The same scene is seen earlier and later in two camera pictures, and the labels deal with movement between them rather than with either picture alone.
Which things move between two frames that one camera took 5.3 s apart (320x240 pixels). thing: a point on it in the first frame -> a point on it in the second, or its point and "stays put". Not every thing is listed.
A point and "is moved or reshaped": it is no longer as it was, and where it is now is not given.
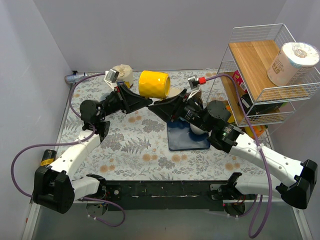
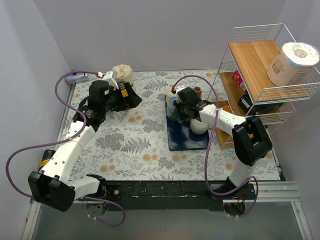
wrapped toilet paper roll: (294, 64) stays put
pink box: (239, 80) stays put
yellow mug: (154, 84) is moved or reshaped
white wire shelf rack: (241, 85) stays put
